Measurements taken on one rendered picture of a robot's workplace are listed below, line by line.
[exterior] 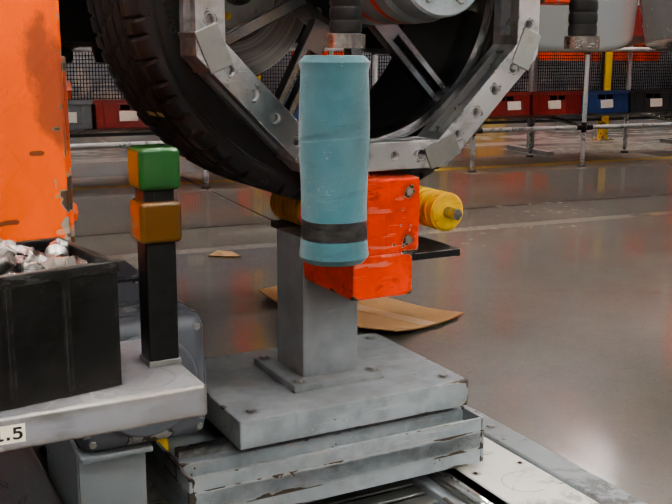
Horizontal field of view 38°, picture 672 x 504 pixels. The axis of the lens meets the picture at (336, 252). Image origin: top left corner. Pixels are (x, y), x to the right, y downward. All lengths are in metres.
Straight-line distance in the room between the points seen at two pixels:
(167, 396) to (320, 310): 0.68
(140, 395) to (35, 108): 0.32
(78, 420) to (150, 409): 0.06
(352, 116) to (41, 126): 0.38
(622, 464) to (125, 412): 1.21
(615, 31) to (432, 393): 0.91
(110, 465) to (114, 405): 0.50
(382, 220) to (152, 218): 0.53
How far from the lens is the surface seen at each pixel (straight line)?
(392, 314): 2.77
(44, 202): 1.05
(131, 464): 1.39
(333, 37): 1.09
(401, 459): 1.54
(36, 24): 1.04
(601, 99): 6.55
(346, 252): 1.22
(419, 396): 1.56
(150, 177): 0.91
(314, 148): 1.20
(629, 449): 1.98
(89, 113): 5.14
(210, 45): 1.25
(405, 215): 1.40
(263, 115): 1.29
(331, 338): 1.57
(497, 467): 1.66
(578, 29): 1.28
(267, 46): 1.80
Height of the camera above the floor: 0.75
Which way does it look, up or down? 12 degrees down
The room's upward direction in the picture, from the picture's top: straight up
